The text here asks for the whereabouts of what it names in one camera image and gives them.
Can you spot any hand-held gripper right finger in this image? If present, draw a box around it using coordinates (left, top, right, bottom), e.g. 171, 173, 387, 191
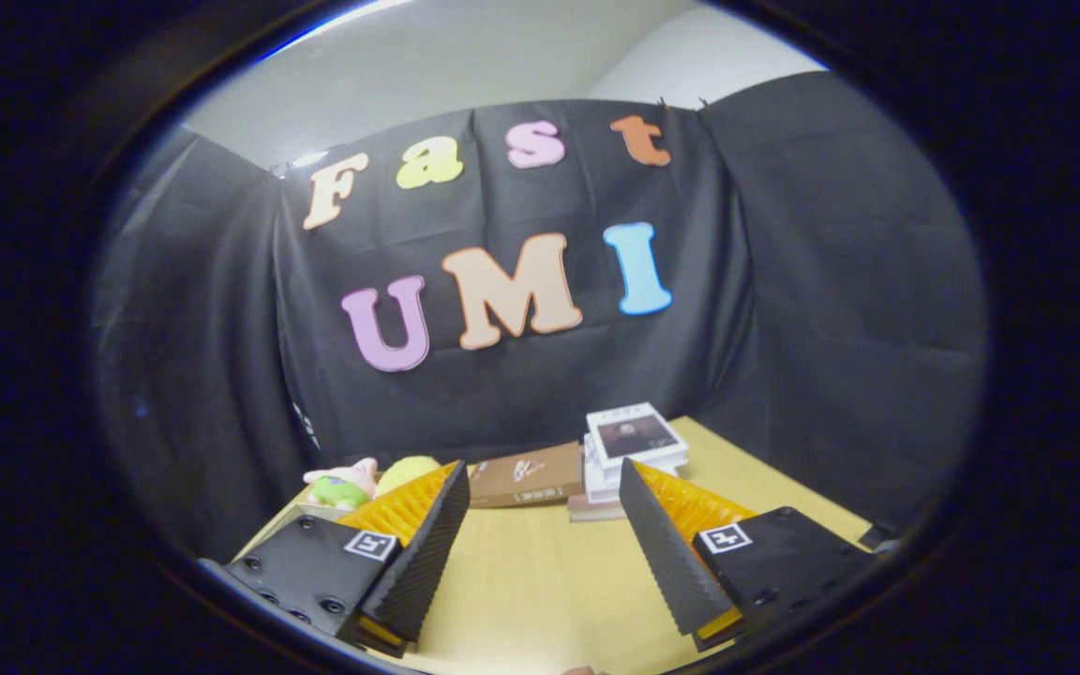
617, 457, 878, 653

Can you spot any yellow plush ball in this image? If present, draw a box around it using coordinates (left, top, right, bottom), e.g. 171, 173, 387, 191
376, 456, 443, 497

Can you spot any pink and green plush toy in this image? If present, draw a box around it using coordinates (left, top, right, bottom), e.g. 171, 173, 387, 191
304, 457, 379, 511

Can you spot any pale pink book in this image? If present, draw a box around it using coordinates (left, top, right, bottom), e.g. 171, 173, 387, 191
568, 495, 628, 523

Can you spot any white book with portrait cover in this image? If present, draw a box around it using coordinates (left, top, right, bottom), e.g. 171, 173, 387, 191
586, 403, 689, 470

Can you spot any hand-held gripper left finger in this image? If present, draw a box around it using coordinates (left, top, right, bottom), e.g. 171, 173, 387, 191
221, 459, 472, 658

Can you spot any brown book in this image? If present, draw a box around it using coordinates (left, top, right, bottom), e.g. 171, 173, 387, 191
468, 442, 585, 509

